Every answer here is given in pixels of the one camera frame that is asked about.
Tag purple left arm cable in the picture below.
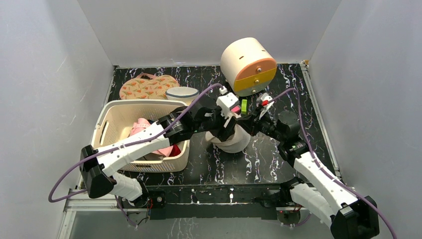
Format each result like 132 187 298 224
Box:
48 83 225 203

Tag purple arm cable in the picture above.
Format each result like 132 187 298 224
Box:
48 83 225 203
268 88 398 239

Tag cream round drawer cabinet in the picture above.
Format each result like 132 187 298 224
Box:
220 37 277 97

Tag aluminium table edge rail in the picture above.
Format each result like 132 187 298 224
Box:
59 188 152 239

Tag pink cloth in basket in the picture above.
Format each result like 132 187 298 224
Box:
128 118 173 157

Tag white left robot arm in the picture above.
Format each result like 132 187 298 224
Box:
80 107 236 207

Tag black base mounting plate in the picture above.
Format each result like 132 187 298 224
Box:
118 184 305 224

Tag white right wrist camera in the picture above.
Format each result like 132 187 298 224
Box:
256 93 274 120

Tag green block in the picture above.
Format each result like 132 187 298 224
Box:
241 99 248 115

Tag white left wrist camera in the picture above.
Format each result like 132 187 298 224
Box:
216 87 240 127

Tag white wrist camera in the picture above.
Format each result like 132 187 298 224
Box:
256 93 274 120
216 87 240 127

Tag blue-trimmed white mesh laundry bag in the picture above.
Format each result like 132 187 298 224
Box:
165 87 199 105

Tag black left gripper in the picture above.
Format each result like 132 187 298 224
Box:
194 106 236 141

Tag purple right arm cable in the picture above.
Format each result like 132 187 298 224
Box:
268 88 398 239

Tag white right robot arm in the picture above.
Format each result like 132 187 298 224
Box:
239 111 380 239

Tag cream plastic laundry basket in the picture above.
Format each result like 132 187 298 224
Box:
90 99 192 173

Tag dark clothes in basket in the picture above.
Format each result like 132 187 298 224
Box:
137 118 181 157

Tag pink block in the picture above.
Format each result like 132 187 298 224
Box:
231 105 241 113

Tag beige-trimmed white mesh laundry bag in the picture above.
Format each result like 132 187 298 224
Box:
205 125 251 153

